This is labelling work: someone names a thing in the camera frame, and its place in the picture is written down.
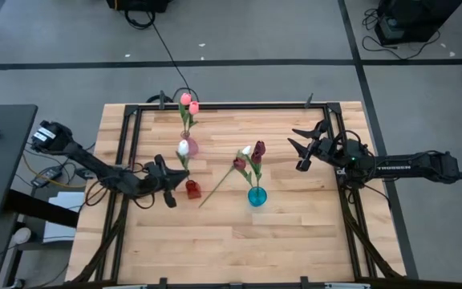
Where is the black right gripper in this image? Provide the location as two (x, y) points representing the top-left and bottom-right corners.
(287, 119), (338, 173)

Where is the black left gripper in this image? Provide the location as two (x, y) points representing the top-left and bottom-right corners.
(141, 154), (191, 209)

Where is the red glass vase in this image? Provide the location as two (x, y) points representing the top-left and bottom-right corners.
(184, 179), (202, 201)

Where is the white tulip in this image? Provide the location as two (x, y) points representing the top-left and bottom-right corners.
(176, 139), (194, 185)
(197, 144), (253, 210)

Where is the purple glass vase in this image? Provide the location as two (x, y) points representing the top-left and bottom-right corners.
(180, 130), (200, 157)

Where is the dark red tulip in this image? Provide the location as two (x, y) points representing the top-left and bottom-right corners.
(250, 152), (263, 193)
(253, 140), (267, 193)
(233, 157), (258, 193)

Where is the pink tulip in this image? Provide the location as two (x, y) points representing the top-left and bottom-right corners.
(177, 92), (193, 136)
(183, 100), (201, 136)

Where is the teal glass vase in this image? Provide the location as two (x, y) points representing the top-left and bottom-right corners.
(247, 185), (269, 208)

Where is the white paper sheet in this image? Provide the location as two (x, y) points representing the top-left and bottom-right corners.
(43, 191), (86, 244)

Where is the black power adapter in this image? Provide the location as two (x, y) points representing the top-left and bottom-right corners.
(30, 165), (64, 189)

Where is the black desk crossbar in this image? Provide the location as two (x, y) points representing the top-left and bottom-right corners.
(4, 188), (80, 229)

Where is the black equipment case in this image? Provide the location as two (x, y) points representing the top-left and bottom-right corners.
(374, 0), (462, 46)

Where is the white round object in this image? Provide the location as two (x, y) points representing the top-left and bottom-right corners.
(9, 226), (33, 248)

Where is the black desk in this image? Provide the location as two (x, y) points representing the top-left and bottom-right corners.
(0, 104), (39, 218)

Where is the black cabinet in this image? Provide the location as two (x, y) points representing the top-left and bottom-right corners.
(105, 0), (172, 14)

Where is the black aluminium table frame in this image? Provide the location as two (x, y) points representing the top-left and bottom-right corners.
(70, 101), (407, 289)

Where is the long black floor cable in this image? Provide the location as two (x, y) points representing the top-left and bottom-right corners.
(150, 22), (194, 92)

